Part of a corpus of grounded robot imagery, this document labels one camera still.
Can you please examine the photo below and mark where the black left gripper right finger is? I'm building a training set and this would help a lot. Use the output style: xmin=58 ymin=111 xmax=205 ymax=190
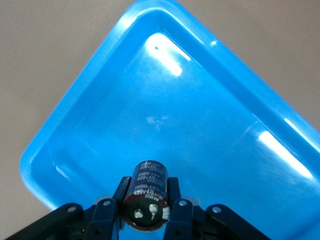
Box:
xmin=163 ymin=176 xmax=276 ymax=240

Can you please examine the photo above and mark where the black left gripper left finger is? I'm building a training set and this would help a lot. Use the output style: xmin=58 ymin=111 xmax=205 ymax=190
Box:
xmin=0 ymin=176 xmax=132 ymax=240

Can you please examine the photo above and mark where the black cylindrical capacitor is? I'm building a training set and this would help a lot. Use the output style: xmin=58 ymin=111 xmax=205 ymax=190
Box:
xmin=120 ymin=161 xmax=171 ymax=230

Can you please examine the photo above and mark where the blue plastic tray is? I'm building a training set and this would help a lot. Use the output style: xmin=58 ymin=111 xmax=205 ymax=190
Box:
xmin=19 ymin=0 xmax=320 ymax=240

